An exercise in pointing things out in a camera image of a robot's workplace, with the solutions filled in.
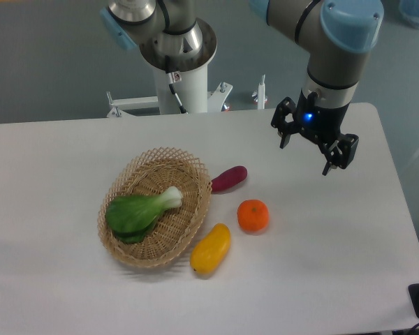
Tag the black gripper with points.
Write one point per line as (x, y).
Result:
(319, 125)

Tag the orange mandarin fruit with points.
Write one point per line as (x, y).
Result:
(253, 215)

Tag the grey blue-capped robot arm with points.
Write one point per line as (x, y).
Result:
(178, 46)

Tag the purple sweet potato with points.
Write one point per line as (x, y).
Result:
(229, 179)

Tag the yellow mango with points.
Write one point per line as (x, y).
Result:
(211, 250)

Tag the blue plastic object on floor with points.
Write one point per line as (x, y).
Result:
(409, 10)

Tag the woven wicker basket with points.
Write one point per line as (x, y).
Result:
(151, 173)

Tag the green bok choy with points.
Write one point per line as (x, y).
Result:
(132, 217)

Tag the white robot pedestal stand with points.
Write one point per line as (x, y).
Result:
(176, 93)

